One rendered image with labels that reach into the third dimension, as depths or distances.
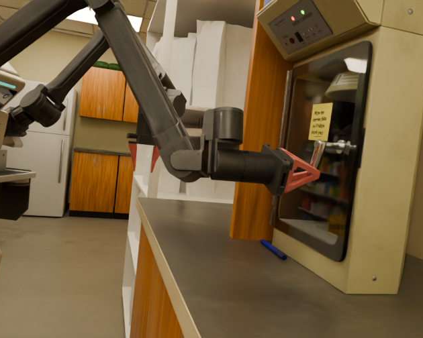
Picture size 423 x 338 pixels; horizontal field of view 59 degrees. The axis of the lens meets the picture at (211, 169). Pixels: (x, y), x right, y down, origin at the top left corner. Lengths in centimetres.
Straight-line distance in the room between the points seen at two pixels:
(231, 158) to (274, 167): 8
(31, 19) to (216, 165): 49
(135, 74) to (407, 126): 50
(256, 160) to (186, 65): 141
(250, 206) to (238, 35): 130
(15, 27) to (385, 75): 72
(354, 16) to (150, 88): 38
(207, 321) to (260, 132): 59
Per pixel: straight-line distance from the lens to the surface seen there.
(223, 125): 65
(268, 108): 102
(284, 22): 91
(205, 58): 195
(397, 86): 75
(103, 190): 563
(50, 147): 550
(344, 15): 76
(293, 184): 70
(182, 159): 64
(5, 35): 91
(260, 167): 66
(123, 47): 77
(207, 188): 192
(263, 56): 103
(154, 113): 69
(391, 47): 75
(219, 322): 55
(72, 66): 137
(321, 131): 81
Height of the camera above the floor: 117
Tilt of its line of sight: 3 degrees down
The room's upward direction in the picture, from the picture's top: 6 degrees clockwise
